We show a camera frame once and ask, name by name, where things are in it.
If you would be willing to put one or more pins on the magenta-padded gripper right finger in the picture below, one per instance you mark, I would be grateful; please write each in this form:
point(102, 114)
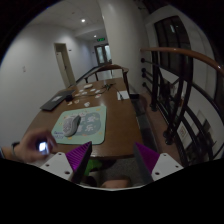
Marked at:
point(156, 163)

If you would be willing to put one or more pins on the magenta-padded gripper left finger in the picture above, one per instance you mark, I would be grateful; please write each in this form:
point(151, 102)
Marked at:
point(78, 158)

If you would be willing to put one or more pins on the white perforated computer mouse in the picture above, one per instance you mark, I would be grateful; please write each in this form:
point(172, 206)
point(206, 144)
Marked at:
point(71, 126)

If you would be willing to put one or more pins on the green cartoon-print mouse pad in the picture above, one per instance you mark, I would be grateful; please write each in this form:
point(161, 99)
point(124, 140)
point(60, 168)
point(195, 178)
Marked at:
point(91, 126)

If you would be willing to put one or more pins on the person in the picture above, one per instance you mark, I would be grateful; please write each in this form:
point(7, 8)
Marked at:
point(28, 146)

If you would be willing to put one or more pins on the small white sticker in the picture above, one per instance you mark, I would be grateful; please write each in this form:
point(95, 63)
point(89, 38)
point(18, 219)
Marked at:
point(81, 90)
point(77, 101)
point(98, 96)
point(87, 104)
point(97, 91)
point(84, 93)
point(92, 90)

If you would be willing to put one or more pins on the small tan sticker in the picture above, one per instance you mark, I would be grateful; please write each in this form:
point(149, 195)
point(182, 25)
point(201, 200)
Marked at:
point(70, 103)
point(77, 94)

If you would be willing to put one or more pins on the small black box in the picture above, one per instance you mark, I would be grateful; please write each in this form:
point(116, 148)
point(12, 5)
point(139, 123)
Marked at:
point(69, 98)

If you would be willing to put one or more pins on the black closed laptop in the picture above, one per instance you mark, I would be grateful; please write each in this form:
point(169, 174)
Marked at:
point(55, 100)

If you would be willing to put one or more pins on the small white box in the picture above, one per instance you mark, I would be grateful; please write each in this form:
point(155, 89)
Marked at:
point(88, 86)

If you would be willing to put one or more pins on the white booklet with black strip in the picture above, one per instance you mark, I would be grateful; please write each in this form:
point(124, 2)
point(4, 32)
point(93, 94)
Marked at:
point(122, 95)

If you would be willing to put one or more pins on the open side door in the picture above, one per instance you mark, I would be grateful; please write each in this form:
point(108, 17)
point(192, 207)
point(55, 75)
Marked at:
point(65, 65)

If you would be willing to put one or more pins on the brown wooden armchair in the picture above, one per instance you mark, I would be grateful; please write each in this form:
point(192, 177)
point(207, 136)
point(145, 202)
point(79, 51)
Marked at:
point(110, 67)

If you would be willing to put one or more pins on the glazed double door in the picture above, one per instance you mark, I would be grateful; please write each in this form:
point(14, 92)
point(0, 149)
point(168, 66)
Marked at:
point(102, 54)

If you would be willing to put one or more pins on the black railing with wooden handrail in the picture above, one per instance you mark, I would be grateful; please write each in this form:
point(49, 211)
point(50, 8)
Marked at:
point(173, 50)

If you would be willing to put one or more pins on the green exit sign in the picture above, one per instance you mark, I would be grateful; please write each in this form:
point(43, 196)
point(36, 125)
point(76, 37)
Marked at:
point(101, 39)

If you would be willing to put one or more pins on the dark framed window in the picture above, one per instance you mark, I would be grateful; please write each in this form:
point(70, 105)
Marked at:
point(173, 43)

